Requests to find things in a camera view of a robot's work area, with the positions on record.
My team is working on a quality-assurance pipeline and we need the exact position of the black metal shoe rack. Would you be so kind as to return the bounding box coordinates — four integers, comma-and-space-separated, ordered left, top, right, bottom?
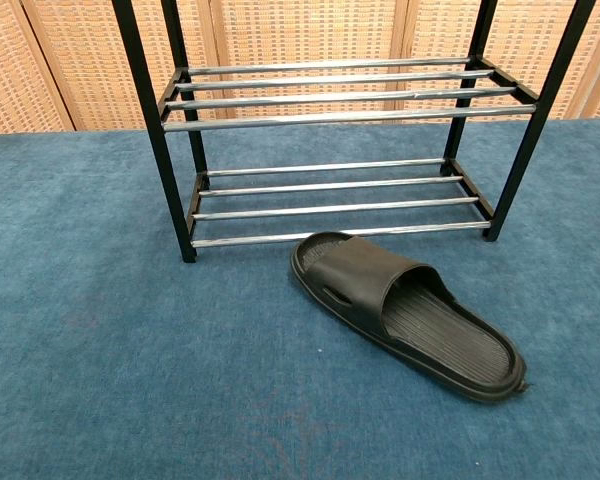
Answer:
110, 0, 597, 265

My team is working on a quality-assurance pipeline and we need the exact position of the blue carpet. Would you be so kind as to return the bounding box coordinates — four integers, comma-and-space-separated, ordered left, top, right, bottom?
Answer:
0, 117, 600, 480

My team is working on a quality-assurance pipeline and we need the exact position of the woven rattan folding screen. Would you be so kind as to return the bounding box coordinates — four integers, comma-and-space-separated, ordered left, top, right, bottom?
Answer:
0, 0, 600, 137

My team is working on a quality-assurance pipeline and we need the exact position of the black rubber slide sandal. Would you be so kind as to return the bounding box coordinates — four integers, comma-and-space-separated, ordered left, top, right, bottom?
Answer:
289, 230, 534, 405

